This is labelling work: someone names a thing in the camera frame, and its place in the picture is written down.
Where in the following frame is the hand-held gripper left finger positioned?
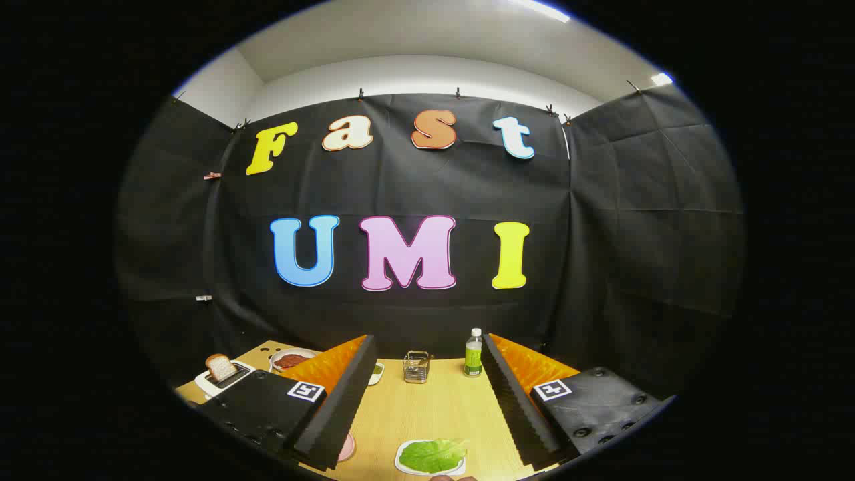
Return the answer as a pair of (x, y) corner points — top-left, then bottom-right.
(198, 334), (379, 472)

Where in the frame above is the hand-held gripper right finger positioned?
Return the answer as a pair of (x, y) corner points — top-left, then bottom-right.
(481, 333), (675, 471)

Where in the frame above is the green lettuce leaf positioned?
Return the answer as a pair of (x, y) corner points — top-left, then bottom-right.
(399, 439), (468, 473)

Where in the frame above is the toasted bread slice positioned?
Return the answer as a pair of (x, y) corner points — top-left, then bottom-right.
(206, 354), (238, 383)

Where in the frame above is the green-label plastic bottle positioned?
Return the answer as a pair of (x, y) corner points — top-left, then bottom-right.
(464, 328), (483, 377)

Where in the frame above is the white square plate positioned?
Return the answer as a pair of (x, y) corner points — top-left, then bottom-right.
(394, 439), (468, 476)

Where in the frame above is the white round plate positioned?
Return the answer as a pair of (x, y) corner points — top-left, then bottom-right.
(269, 347), (320, 373)

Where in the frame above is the white toaster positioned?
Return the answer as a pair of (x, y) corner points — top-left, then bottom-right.
(194, 361), (258, 399)

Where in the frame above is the metal wire utensil holder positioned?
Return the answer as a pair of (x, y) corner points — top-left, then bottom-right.
(403, 350), (434, 384)

